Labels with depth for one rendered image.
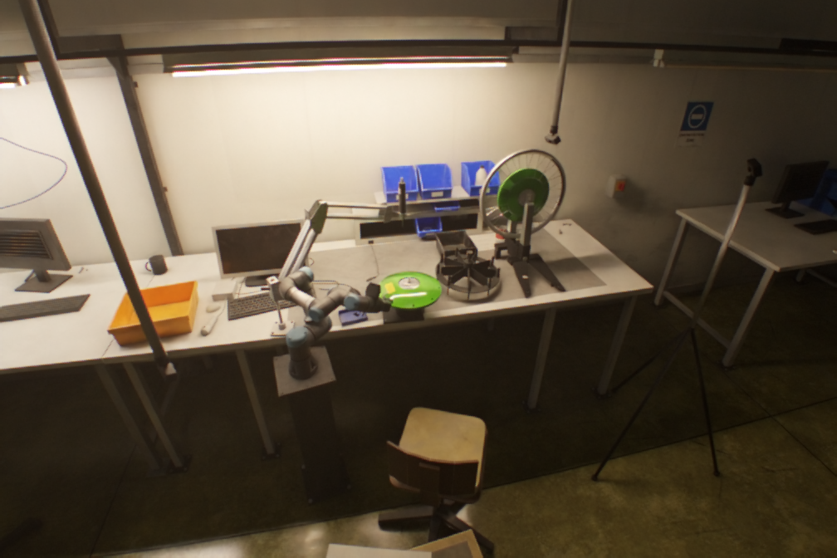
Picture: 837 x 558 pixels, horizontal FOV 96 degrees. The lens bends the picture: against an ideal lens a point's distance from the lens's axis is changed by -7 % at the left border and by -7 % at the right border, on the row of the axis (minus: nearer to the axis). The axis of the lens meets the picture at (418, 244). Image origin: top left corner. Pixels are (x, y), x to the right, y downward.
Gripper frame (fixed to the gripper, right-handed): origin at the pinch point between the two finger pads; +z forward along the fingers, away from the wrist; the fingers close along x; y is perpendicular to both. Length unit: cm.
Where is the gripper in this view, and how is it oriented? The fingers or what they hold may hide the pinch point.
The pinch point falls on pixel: (392, 300)
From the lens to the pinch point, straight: 187.8
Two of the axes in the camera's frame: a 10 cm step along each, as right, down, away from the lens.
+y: -3.0, 9.5, -0.4
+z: 4.3, 1.7, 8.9
